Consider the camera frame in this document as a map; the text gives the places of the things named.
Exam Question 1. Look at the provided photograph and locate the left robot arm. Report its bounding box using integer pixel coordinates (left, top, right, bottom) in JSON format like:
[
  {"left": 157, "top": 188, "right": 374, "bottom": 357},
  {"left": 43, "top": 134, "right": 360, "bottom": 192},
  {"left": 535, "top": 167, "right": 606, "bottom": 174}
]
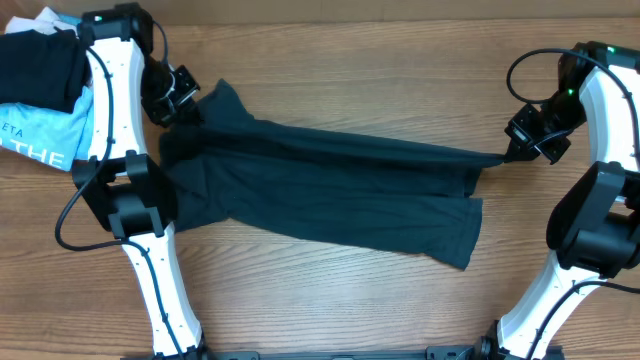
[{"left": 72, "top": 3, "right": 209, "bottom": 359}]

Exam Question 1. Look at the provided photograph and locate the folded beige garment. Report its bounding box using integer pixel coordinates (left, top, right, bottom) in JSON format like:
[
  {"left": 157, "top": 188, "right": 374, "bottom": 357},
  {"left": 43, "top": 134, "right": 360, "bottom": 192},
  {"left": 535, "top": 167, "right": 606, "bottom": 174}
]
[{"left": 4, "top": 7, "right": 81, "bottom": 35}]

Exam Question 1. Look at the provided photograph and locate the folded black garment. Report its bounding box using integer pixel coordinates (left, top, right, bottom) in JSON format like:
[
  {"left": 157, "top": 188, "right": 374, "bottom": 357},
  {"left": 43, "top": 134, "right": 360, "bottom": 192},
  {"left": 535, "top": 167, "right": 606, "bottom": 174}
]
[{"left": 1, "top": 30, "right": 87, "bottom": 113}]

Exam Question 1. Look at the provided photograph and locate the dark teal t-shirt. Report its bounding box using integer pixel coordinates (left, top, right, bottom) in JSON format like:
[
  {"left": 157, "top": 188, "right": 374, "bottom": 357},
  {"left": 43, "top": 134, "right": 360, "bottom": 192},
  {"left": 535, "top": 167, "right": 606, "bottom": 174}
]
[{"left": 159, "top": 81, "right": 503, "bottom": 269}]

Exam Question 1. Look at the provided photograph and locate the light blue printed t-shirt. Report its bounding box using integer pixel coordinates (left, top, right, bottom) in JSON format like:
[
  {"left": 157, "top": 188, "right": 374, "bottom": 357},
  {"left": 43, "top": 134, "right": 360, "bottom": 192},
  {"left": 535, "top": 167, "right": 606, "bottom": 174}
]
[{"left": 1, "top": 87, "right": 94, "bottom": 172}]

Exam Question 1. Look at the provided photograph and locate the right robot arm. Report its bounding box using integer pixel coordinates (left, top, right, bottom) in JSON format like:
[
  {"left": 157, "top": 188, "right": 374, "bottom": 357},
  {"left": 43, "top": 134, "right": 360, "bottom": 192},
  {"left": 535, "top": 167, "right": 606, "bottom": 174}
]
[{"left": 426, "top": 41, "right": 639, "bottom": 359}]

